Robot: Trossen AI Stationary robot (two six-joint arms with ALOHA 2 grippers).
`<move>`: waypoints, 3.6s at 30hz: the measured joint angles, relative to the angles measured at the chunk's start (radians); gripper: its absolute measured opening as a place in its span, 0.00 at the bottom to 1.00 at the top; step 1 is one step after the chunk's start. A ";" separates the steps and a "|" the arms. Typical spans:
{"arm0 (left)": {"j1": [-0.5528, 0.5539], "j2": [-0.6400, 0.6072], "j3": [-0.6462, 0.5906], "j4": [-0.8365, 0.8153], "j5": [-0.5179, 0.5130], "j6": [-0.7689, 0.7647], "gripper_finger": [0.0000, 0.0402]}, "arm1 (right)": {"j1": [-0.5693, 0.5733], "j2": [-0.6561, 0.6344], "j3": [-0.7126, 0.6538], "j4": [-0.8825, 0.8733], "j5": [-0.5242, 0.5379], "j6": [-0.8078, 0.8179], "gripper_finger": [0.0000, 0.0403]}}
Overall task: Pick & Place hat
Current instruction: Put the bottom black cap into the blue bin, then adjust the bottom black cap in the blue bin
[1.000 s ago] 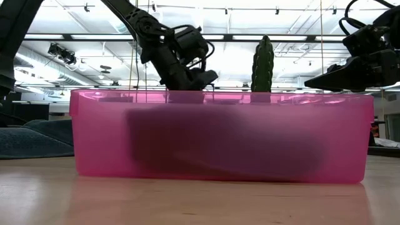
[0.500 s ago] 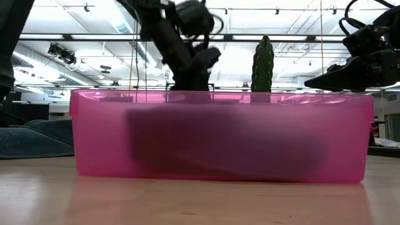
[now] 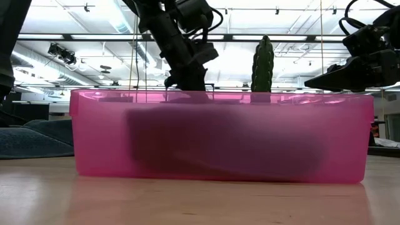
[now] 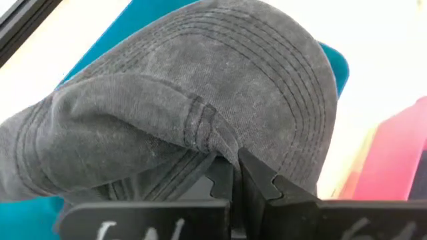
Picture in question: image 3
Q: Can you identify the right arm's black gripper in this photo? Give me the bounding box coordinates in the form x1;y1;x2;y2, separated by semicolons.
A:
304;46;400;93

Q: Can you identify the left arm's black gripper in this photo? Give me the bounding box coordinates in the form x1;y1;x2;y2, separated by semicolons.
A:
137;11;219;93

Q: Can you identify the dark navy denim cap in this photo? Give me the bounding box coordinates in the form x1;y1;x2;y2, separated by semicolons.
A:
124;106;328;183

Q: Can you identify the grey cotton cap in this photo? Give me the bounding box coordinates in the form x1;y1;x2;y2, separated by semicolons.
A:
0;119;75;161

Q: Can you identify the green cactus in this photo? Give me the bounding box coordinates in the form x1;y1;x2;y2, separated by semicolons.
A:
251;34;276;93

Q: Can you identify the pink translucent plastic bin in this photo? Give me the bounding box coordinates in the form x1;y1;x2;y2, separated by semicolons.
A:
69;89;375;185

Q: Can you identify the black ceiling spotlight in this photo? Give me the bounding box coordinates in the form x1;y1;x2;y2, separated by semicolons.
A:
47;42;78;66

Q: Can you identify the yellow hanging cable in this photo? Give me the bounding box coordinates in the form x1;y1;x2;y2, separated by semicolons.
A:
319;0;324;76

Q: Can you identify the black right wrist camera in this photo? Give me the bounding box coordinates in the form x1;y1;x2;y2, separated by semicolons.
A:
342;24;391;58

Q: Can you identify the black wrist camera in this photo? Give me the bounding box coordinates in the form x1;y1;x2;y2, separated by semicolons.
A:
174;0;215;34
342;24;391;58

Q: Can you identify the black right camera cable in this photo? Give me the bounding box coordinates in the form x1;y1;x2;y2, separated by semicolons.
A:
338;0;397;37

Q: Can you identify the black camera cable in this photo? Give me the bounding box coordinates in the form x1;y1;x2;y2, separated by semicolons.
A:
189;7;224;43
338;0;397;37

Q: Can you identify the black left camera cable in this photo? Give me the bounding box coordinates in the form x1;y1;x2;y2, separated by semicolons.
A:
189;7;224;43

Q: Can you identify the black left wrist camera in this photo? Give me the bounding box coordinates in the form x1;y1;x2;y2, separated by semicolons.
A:
174;0;215;34

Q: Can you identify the silver ventilation duct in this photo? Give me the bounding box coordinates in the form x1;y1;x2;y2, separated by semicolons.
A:
11;43;94;95

